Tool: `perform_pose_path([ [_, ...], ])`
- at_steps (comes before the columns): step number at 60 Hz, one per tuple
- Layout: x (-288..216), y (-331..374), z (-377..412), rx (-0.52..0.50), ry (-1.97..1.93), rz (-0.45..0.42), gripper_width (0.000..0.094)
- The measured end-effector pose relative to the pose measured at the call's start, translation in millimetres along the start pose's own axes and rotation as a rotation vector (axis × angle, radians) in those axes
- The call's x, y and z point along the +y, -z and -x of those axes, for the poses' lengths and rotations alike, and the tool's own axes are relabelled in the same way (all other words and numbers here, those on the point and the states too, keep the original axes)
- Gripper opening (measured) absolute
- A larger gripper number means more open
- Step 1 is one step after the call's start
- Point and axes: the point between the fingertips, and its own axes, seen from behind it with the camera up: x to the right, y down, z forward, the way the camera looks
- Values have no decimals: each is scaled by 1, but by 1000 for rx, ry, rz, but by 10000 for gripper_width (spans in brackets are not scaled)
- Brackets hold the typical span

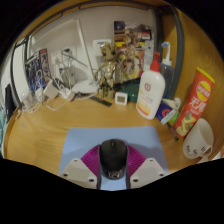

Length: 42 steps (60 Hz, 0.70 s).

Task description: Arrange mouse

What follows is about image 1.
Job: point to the light blue mouse pad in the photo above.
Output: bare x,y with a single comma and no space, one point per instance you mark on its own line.
86,136

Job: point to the blue red small box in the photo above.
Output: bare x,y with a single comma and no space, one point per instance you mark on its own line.
165,111

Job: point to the white wall outlet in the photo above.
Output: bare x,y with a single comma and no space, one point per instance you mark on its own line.
63,55

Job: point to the red yellow chips can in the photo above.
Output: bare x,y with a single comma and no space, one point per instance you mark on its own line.
195,103

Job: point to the white multi-port charger block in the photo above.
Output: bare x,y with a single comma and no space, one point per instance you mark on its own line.
51,89

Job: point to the flat black remote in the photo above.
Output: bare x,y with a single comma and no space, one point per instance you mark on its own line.
101,101

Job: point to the white mug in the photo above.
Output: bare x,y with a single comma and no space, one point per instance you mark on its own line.
198,140

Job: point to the white power strip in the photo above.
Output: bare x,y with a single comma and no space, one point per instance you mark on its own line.
67,94

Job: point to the small white desk clock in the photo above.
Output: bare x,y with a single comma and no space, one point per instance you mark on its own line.
121,98

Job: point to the grey metal frame post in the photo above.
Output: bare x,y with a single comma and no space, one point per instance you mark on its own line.
180,50

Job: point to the printed figure box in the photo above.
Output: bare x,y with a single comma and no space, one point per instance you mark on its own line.
146,33

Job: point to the clear domed plastic container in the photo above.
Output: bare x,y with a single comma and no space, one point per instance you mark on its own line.
27,100

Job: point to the black computer mouse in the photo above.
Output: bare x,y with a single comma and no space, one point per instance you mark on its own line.
113,156

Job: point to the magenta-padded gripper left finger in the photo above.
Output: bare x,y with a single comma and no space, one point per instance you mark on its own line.
77,169

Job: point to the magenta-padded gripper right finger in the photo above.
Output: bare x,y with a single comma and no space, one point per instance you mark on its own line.
148,169

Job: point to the brown robot figure toy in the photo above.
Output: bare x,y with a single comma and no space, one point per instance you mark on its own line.
130,60

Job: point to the white lotion pump bottle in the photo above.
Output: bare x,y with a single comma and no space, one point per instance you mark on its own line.
150,93

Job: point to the blue spray bottle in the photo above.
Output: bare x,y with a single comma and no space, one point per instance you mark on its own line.
166,73

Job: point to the brown tree figure toy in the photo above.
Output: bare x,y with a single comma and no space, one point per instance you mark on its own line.
106,71

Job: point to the robot model kit box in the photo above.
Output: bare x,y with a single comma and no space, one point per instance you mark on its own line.
36,71

